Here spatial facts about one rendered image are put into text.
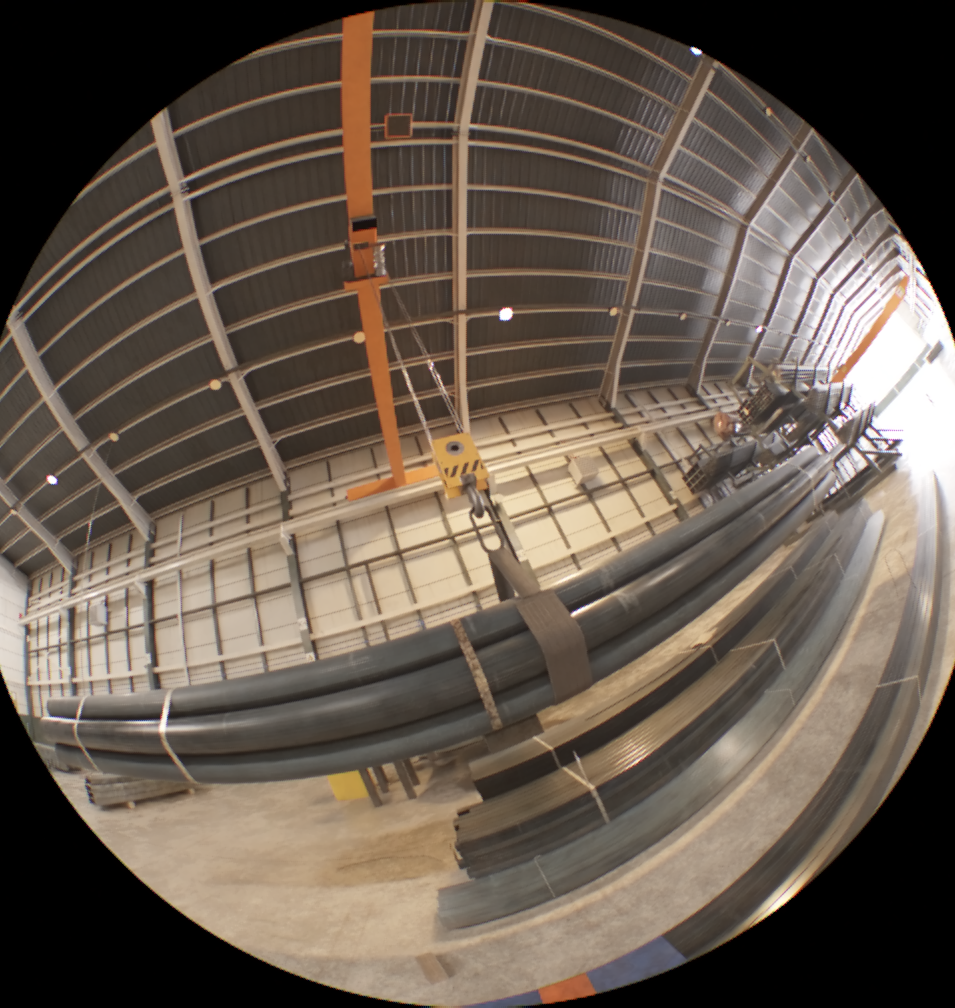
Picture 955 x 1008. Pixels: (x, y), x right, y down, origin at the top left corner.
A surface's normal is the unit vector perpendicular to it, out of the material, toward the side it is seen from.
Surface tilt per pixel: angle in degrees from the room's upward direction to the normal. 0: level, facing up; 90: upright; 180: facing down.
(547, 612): 60
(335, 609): 90
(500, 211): 170
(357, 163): 180
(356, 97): 180
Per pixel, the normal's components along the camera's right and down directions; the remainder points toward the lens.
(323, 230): 0.36, 0.74
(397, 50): 0.34, 0.90
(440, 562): 0.08, -0.48
